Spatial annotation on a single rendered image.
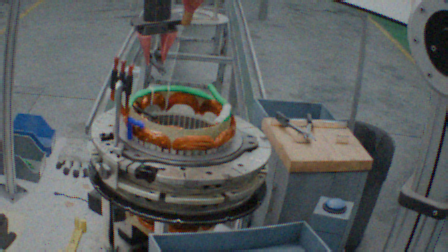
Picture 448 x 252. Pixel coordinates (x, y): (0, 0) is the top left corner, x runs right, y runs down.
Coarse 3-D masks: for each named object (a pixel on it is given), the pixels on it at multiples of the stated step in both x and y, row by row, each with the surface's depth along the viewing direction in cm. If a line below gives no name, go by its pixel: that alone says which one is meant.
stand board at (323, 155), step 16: (272, 128) 131; (288, 128) 132; (304, 128) 133; (320, 128) 134; (272, 144) 129; (288, 144) 124; (304, 144) 125; (320, 144) 126; (336, 144) 127; (352, 144) 128; (288, 160) 119; (304, 160) 118; (320, 160) 119; (336, 160) 120; (352, 160) 121; (368, 160) 122
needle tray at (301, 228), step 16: (288, 224) 96; (304, 224) 96; (160, 240) 88; (176, 240) 89; (192, 240) 90; (208, 240) 91; (224, 240) 92; (240, 240) 93; (256, 240) 95; (272, 240) 96; (288, 240) 97; (304, 240) 96; (320, 240) 91
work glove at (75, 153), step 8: (72, 144) 174; (80, 144) 175; (64, 152) 166; (72, 152) 166; (80, 152) 168; (88, 152) 170; (64, 160) 163; (72, 160) 163; (80, 160) 164; (88, 160) 166; (56, 168) 160; (64, 168) 159
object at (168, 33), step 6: (162, 24) 121; (144, 30) 120; (150, 30) 120; (156, 30) 121; (162, 30) 121; (168, 30) 122; (174, 30) 122; (162, 36) 127; (168, 36) 122; (174, 36) 123; (162, 42) 127; (168, 42) 123; (162, 48) 127; (168, 48) 124; (162, 54) 127
